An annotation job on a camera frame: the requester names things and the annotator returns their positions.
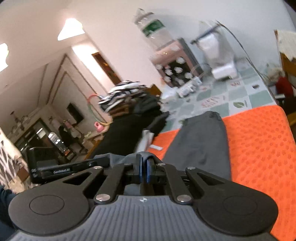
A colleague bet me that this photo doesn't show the grey trousers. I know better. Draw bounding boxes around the grey trousers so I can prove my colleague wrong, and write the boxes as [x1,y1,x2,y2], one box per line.
[92,111,232,195]

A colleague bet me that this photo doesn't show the stack of folded clothes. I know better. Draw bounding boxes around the stack of folded clothes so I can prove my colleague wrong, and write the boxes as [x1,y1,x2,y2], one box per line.
[87,80,169,158]

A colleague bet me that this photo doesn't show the white lattice shelf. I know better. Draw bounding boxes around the white lattice shelf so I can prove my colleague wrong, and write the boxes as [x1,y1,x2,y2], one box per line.
[0,130,29,194]

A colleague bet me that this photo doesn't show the orange patterned mat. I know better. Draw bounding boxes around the orange patterned mat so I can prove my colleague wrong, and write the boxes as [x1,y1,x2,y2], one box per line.
[149,105,295,240]

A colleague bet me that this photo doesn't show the white tissue box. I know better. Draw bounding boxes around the white tissue box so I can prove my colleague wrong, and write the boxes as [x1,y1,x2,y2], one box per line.
[160,86,179,103]

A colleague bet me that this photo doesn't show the white power strip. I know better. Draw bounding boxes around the white power strip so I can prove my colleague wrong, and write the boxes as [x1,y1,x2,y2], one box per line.
[177,76,202,98]

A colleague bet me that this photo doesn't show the checkered green white tablecloth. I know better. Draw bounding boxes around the checkered green white tablecloth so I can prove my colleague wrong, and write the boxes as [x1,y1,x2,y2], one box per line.
[162,61,277,132]

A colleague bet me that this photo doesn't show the pink cabinet with cups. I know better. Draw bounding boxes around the pink cabinet with cups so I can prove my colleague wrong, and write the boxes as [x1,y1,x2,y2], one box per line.
[151,38,203,88]

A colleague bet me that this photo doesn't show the clear water jug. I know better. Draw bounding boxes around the clear water jug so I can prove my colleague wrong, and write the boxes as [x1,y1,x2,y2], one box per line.
[134,8,173,51]

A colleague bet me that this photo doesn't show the wooden chair with cloth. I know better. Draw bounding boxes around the wooden chair with cloth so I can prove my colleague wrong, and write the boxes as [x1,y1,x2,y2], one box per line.
[274,30,295,77]

